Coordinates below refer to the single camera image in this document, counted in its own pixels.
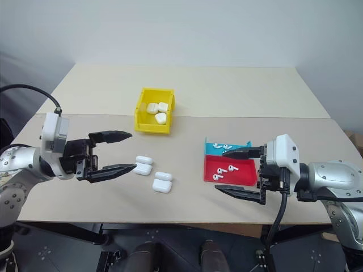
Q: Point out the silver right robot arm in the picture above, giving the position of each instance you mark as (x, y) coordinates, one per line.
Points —
(331, 175)

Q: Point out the yellow plastic bin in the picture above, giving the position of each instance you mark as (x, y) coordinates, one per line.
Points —
(151, 127)

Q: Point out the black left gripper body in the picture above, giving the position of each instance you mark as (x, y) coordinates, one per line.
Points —
(76, 153)

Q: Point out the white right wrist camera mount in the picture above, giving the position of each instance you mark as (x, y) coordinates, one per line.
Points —
(285, 150)

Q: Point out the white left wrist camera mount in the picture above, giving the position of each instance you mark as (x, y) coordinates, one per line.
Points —
(51, 127)

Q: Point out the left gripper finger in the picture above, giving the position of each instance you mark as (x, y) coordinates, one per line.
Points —
(110, 171)
(113, 136)

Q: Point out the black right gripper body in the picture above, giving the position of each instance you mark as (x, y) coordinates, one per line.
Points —
(272, 178)

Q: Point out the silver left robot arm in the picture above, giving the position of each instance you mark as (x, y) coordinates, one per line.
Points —
(17, 158)

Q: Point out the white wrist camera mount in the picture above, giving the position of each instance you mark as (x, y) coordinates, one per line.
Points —
(51, 127)
(285, 150)

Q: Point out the blue plastic tray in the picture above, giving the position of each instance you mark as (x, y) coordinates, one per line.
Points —
(210, 149)

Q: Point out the white earbud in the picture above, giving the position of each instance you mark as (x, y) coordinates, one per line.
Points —
(220, 170)
(217, 177)
(227, 146)
(217, 146)
(233, 168)

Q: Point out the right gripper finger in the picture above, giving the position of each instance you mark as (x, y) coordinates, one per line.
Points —
(244, 194)
(244, 153)

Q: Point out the red plastic tray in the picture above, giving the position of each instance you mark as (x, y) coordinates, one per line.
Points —
(244, 175)

